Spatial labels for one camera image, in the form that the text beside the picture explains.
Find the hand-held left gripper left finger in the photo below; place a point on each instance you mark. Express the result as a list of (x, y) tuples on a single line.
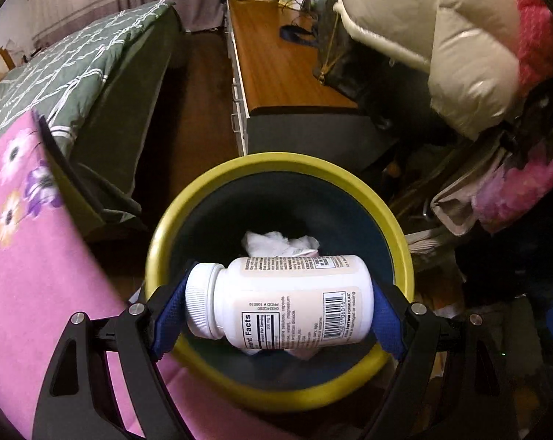
[(173, 311)]

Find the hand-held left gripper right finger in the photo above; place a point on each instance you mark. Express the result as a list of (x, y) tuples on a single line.
[(388, 325)]

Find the white pill bottle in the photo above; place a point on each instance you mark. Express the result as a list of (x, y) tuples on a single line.
[(294, 302)]

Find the yellow-rimmed dark blue trash bin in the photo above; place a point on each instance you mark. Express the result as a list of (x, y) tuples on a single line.
[(276, 169)]

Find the white crumpled tissue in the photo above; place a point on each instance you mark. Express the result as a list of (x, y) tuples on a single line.
[(276, 244)]

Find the beige bag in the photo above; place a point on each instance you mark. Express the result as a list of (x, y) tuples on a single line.
[(455, 201)]

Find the pink floral blanket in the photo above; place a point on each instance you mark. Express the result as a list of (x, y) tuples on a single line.
[(38, 261)]

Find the pink floral cloth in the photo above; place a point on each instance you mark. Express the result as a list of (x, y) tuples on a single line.
[(519, 192)]

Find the brown patterned handbag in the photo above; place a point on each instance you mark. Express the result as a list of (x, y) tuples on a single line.
[(359, 68)]

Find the wooden dresser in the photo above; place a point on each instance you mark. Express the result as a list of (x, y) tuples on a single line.
[(276, 68)]

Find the green patterned bed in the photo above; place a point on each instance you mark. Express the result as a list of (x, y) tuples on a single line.
[(83, 46)]

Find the cream puffer jacket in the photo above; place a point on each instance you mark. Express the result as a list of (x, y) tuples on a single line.
[(464, 55)]

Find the red dotted quilted garment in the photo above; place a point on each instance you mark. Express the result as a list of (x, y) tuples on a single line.
[(540, 36)]

